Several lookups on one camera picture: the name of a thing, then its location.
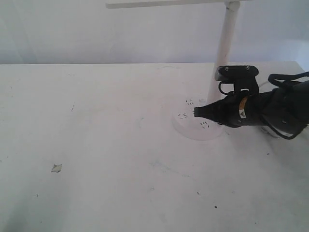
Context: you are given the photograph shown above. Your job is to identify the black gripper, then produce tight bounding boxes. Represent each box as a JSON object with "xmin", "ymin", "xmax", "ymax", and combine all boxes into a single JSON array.
[{"xmin": 194, "ymin": 91, "xmax": 263, "ymax": 128}]

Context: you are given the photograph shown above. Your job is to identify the white desk lamp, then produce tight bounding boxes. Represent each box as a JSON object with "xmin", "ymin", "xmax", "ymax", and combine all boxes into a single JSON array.
[{"xmin": 106, "ymin": 0, "xmax": 240, "ymax": 141}]

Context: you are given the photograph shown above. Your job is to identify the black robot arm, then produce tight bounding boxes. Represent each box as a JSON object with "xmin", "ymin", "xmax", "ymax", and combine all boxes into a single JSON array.
[{"xmin": 194, "ymin": 81, "xmax": 309, "ymax": 135}]

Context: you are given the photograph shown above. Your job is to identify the white power strip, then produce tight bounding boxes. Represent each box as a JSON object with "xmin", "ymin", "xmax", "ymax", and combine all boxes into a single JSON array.
[{"xmin": 259, "ymin": 126, "xmax": 280, "ymax": 138}]

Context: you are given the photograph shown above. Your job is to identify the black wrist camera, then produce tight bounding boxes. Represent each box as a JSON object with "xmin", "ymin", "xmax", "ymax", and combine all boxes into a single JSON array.
[{"xmin": 214, "ymin": 65, "xmax": 259, "ymax": 95}]

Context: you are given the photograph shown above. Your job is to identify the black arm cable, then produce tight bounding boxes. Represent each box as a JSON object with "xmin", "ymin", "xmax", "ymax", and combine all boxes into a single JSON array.
[{"xmin": 259, "ymin": 71, "xmax": 309, "ymax": 141}]

